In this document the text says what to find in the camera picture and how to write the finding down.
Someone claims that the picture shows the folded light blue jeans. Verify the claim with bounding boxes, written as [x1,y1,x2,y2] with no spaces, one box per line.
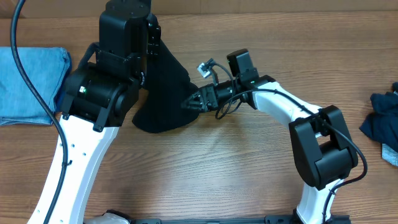
[0,47,73,126]

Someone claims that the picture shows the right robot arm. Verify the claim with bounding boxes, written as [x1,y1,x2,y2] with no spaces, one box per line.
[182,49,358,223]

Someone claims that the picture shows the dark navy garment pile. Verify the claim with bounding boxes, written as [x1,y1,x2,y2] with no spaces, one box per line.
[359,82,397,150]

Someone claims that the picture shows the light denim fabric piece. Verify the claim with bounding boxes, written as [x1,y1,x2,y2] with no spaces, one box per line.
[382,144,398,167]

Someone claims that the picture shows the black garment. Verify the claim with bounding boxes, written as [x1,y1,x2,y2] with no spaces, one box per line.
[132,42,199,133]

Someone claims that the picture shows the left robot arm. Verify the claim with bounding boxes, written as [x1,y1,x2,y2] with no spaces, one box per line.
[29,1,160,223]

